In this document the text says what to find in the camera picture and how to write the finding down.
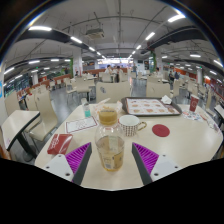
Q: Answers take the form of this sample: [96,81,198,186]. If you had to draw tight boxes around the red paper cup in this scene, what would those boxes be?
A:
[188,94,200,113]

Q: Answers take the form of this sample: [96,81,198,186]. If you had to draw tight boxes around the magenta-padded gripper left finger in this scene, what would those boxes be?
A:
[42,142,92,186]

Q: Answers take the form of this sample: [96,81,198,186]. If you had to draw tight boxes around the white card with red print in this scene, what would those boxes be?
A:
[64,115,99,134]

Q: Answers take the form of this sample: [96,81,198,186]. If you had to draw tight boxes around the beige chair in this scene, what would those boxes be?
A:
[26,89,59,143]
[145,82,171,99]
[95,81,132,104]

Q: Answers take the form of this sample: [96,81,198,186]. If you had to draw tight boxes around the group of beige chairs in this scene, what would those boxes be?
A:
[4,71,224,116]

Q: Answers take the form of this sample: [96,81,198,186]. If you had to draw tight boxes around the flat round red coaster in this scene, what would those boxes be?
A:
[151,123,171,138]

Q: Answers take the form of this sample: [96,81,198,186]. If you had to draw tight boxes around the colourful printed leaflet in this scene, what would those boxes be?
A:
[181,109,209,123]

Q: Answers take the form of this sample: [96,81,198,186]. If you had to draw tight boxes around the plastic bag with fried food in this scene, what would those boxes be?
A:
[94,98,124,116]

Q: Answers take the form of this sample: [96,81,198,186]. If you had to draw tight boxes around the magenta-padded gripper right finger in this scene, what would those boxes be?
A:
[131,142,183,186]

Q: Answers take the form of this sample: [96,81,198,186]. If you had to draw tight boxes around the dark brown serving tray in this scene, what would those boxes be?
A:
[120,96,183,118]

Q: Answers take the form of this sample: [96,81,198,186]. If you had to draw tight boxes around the ceiling lights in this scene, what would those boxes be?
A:
[3,13,224,81]

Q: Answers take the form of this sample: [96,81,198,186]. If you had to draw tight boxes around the white patterned mug, gold handle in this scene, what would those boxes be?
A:
[118,114,148,137]

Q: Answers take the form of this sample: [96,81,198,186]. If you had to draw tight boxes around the beige neighbouring table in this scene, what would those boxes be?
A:
[214,104,224,128]
[0,109,41,159]

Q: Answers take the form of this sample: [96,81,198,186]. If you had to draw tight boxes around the crumpled white napkin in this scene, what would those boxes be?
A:
[160,94,173,105]

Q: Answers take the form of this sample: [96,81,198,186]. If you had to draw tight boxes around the red packet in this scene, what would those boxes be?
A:
[46,133,74,156]

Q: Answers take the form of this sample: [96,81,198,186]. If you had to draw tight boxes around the clear bottle with yellow cap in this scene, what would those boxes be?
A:
[94,107,126,173]

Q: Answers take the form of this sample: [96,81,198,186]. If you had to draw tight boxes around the ceiling air conditioner unit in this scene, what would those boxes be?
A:
[85,28,105,39]

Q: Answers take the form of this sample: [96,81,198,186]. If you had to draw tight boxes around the person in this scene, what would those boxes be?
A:
[168,70,181,83]
[104,64,114,77]
[114,65,124,83]

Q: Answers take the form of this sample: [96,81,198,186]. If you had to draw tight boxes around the small teal sanitizer bottle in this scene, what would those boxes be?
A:
[80,97,92,118]

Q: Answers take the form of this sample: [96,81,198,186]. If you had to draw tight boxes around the printed paper tray liner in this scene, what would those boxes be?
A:
[125,98,180,116]

